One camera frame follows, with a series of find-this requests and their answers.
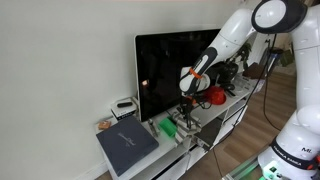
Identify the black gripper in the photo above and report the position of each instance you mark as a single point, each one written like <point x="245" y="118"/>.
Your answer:
<point x="187" y="104"/>

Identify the grey striped towel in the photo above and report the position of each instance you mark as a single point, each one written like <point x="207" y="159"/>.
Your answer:
<point x="183" y="130"/>

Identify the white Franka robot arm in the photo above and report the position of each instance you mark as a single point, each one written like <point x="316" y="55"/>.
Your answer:
<point x="293" y="154"/>

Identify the green plastic box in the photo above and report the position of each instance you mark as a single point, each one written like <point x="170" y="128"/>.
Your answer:
<point x="168" y="127"/>

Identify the red bowl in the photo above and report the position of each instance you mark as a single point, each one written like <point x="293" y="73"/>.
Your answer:
<point x="215" y="95"/>

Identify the white TV stand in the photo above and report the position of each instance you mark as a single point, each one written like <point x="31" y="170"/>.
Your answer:
<point x="169" y="161"/>

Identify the small grey metal bottle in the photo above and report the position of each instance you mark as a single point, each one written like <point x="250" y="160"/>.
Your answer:
<point x="152" y="127"/>

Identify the green potted plant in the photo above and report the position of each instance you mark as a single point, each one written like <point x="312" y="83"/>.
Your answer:
<point x="228" y="68"/>

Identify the black flat-screen television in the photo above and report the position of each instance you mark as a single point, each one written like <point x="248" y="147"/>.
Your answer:
<point x="159" y="60"/>

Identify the black remote control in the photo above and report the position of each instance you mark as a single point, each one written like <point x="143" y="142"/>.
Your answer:
<point x="124" y="104"/>

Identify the white set-top box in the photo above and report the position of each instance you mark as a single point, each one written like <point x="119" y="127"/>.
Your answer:
<point x="120" y="113"/>

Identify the dark blue flat box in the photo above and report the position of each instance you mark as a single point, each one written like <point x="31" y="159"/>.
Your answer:
<point x="125" y="143"/>

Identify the brown box on stand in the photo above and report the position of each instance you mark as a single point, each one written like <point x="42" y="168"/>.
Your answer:
<point x="254" y="71"/>

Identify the small brown wooden block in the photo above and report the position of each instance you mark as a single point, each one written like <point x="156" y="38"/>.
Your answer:
<point x="104" y="125"/>

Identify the dark bin in background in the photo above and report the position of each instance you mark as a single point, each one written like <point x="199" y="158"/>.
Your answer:
<point x="274" y="54"/>

